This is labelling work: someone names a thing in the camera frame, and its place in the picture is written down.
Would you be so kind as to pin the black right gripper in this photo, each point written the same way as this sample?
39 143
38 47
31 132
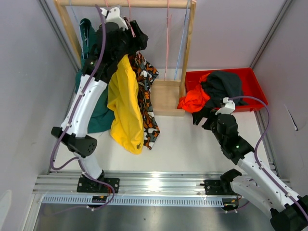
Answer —
207 112

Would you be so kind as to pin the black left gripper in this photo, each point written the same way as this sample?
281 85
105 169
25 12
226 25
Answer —
139 42

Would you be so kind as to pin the orange camouflage shorts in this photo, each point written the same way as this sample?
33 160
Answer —
146 74

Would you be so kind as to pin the dark navy shorts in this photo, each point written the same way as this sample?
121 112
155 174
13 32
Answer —
218 85

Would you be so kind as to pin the pink wire hanger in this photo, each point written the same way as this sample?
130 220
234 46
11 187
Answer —
168 19

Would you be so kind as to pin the light blue wire hanger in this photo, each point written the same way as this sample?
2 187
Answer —
182 40

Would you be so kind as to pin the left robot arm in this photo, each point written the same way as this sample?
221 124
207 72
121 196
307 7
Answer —
102 62

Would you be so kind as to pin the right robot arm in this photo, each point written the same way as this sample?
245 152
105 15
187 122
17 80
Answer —
286 209

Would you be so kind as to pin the blue hanger with green shorts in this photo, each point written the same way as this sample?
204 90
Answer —
84 56

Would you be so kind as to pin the yellow shorts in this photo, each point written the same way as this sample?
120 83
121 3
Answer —
127 126

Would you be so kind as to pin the green shorts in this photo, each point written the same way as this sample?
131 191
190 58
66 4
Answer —
102 117

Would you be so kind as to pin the wooden clothes rack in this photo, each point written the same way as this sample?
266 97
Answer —
165 94

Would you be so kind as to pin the red plastic bin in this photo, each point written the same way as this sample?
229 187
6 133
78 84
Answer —
250 86

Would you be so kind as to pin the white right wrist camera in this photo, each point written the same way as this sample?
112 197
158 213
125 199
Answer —
228 107

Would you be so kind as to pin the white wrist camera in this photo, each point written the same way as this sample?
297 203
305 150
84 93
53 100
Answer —
113 18
228 107

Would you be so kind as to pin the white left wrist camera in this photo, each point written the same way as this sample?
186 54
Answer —
113 18

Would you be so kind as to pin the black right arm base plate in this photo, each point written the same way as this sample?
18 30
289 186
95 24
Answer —
214 187

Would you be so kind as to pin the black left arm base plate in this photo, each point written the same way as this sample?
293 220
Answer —
86 185

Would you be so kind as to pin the slotted cable duct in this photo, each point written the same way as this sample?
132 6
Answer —
135 200

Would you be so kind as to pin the aluminium mounting rail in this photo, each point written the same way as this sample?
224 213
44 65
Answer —
132 183

